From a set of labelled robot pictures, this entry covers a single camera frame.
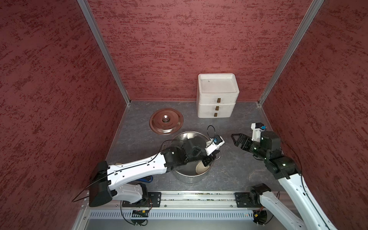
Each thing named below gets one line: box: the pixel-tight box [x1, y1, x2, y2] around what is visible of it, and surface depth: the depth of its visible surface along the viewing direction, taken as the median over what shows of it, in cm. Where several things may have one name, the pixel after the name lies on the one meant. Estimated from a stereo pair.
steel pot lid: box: [149, 108, 184, 135], surface depth 109 cm
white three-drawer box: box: [196, 73, 240, 119], surface depth 100 cm
